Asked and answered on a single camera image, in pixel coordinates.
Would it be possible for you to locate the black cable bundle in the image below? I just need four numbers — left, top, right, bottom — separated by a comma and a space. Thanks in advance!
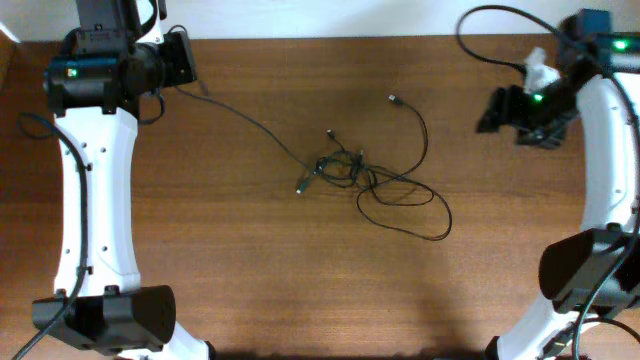
172, 82, 436, 207

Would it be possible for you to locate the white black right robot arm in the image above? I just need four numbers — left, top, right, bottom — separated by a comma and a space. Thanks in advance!
477, 9, 639, 359

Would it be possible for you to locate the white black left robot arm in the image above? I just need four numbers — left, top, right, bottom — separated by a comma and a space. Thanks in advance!
32, 1, 215, 359

